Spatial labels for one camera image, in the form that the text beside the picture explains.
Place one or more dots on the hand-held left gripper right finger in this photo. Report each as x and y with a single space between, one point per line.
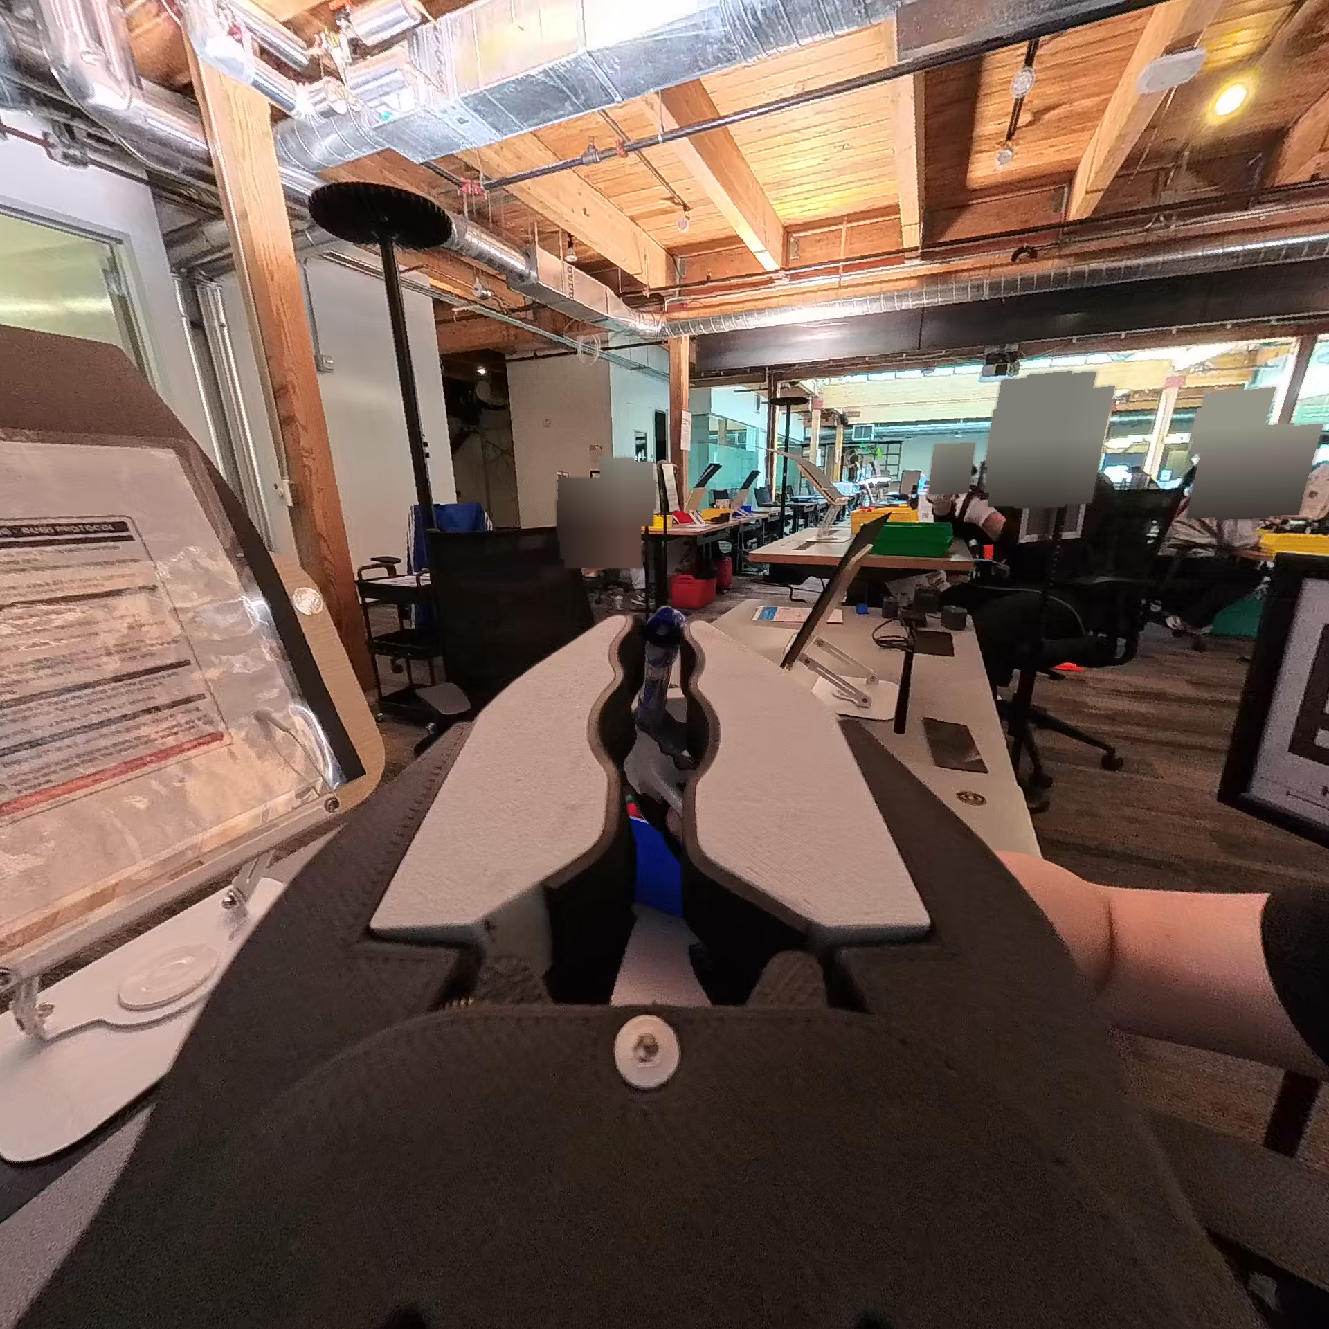
799 810

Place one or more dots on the black chair armrest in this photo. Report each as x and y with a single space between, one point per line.
1266 1204

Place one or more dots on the person's right forearm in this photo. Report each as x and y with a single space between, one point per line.
1163 956

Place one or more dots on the yellow plastic bin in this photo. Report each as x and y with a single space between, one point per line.
1298 541

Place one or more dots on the white-framed glass window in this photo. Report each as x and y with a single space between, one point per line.
53 280

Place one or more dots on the long spiral air duct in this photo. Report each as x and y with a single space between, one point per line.
934 296

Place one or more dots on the black utility cart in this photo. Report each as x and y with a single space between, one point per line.
401 644

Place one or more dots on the silver insulated air duct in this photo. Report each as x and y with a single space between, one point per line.
581 62

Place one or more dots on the blue jacket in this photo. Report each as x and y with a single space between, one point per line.
458 516

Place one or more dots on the blue pen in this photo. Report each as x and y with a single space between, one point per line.
660 665

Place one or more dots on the white stand base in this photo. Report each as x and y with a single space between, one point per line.
94 1058

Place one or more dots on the black panel on white stand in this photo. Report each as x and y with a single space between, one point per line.
836 592

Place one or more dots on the black floor lamp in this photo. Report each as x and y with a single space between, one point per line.
382 212

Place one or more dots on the person's black shirt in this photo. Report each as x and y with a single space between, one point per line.
1303 965

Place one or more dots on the round ceiling light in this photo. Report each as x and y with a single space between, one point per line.
1231 100

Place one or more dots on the white ceiling device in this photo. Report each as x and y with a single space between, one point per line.
1171 70

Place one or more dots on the laminated instruction sheet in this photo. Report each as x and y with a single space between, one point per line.
94 665

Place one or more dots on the green plastic bin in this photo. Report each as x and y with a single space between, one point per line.
913 538

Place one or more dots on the red container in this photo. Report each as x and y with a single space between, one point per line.
693 590

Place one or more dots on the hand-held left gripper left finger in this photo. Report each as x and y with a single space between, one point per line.
508 790

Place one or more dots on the black office chair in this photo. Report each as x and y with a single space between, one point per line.
1079 612
508 612

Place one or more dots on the black framed tag board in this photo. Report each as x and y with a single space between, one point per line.
1249 726

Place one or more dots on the silver round air duct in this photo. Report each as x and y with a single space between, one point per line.
103 73

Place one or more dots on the wooden pillar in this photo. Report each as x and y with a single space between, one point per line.
280 362

